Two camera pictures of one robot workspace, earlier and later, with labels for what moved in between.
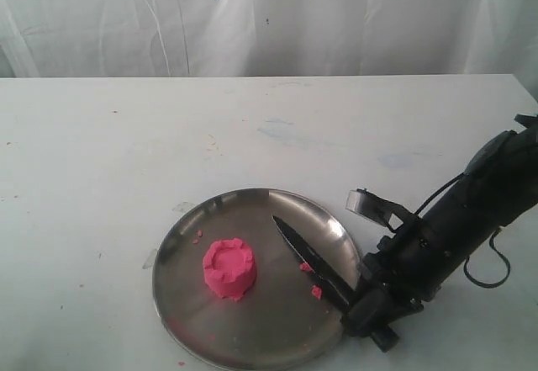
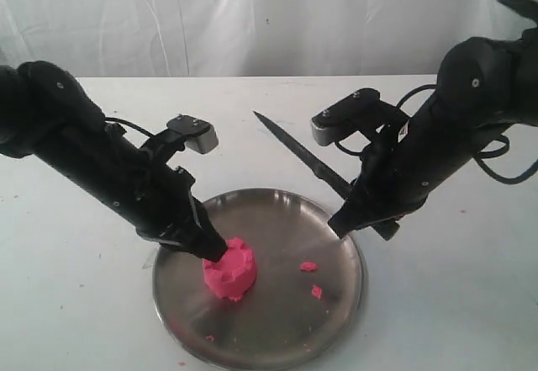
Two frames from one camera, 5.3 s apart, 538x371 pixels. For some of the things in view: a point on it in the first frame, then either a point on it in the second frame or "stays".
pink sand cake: (229, 267) stays
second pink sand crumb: (316, 291) stays
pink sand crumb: (304, 267) stays
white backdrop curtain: (220, 22) stays
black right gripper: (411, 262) -> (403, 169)
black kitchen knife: (340, 286) -> (336, 182)
